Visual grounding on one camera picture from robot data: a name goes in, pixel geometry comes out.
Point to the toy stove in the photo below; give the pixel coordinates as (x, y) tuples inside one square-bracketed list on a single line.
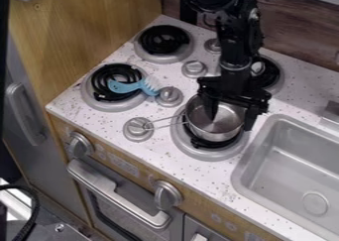
[(176, 86)]

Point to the toy sink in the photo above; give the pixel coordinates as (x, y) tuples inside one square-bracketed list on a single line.
[(289, 172)]

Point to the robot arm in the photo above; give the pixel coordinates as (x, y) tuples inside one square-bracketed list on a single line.
[(236, 26)]

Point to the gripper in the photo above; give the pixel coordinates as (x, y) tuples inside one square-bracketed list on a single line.
[(235, 86)]

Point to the silver pot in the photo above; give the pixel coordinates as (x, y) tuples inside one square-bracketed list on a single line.
[(211, 120)]

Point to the blue brush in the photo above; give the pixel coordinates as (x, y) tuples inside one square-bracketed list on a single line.
[(131, 85)]

